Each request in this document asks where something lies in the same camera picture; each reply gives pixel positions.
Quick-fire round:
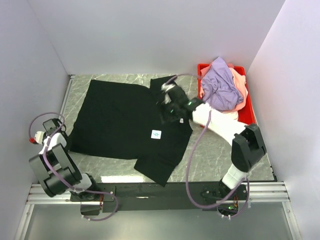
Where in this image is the black t shirt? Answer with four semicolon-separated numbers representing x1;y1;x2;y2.
66;77;193;186

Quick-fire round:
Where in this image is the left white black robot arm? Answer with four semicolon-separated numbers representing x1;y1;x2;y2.
29;118;101;202

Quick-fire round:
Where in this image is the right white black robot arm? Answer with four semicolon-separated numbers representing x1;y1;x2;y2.
161;83;267;200

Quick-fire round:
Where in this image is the purple t shirt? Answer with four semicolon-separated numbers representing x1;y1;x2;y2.
199;56;246;112

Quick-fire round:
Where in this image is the pink t shirt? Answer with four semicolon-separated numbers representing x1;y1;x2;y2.
222;63;249;121

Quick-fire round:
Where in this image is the red plastic bin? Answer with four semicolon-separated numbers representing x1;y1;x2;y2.
197;63;256;124

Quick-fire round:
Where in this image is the black base beam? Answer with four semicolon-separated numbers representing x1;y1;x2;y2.
69;181;250;213

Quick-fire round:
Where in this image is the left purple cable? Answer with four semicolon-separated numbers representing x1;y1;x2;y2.
28;112;119;222

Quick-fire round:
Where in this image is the purple cable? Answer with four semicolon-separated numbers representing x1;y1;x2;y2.
164;73;250;219
28;112;119;222

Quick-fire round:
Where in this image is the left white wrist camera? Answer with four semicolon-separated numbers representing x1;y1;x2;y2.
29;131;46;145

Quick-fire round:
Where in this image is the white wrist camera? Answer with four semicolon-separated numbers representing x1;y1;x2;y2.
161;83;176;93
29;131;46;145

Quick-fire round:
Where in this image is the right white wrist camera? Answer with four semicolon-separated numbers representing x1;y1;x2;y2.
161;83;176;93

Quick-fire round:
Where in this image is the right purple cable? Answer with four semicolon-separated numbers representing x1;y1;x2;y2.
164;73;250;219

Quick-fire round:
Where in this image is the aluminium frame rail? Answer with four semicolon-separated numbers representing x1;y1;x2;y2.
26;182;290;205

